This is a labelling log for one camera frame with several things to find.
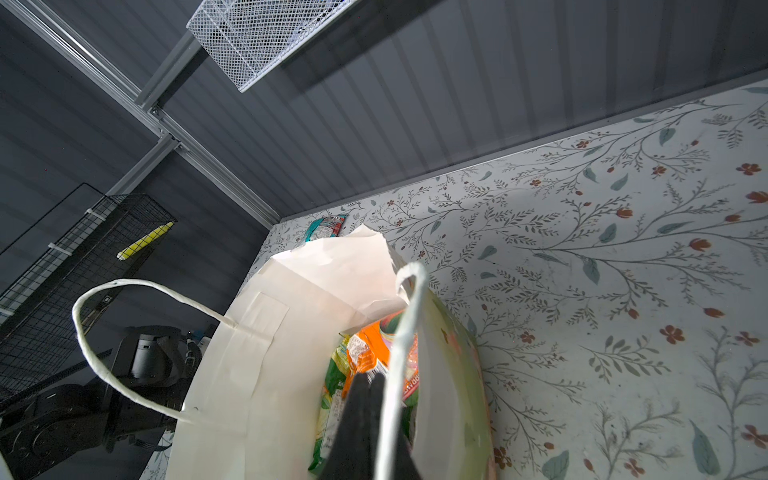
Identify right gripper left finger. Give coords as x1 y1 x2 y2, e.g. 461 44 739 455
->
319 374 373 480

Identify orange snack packet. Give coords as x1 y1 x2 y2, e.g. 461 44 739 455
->
342 311 420 405

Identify white paper bag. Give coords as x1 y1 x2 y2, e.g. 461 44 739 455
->
77 226 495 479

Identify green Fox's candy bag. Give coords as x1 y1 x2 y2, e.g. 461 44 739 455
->
308 335 359 476

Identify teal snack packet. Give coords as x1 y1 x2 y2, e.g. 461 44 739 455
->
305 214 347 242

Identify black wire side basket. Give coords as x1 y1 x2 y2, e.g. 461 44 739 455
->
1 193 176 400

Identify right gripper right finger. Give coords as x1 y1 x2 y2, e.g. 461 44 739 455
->
370 374 420 480

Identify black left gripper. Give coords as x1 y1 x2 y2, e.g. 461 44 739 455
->
89 326 203 452

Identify white wire wall basket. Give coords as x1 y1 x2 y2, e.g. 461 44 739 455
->
186 0 357 93

